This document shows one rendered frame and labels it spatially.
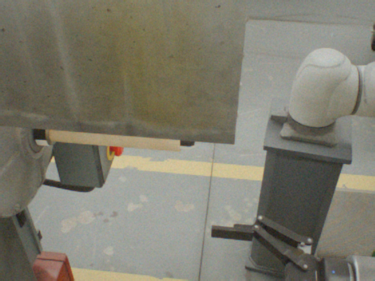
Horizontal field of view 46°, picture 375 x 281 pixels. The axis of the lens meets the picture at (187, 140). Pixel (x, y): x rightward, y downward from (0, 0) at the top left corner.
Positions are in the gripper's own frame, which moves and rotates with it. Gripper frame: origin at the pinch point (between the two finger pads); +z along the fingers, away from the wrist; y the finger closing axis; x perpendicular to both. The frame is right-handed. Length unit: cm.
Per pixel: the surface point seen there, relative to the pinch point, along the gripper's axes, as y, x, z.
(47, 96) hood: -4.0, 41.0, 15.3
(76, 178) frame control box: 22.6, -11.5, 31.8
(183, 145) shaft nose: 7.4, 21.6, 5.5
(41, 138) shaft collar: 6.4, 22.0, 24.7
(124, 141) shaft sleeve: 7.1, 21.9, 13.4
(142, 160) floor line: 111, -121, 45
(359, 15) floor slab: 302, -152, -100
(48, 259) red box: 18, -44, 45
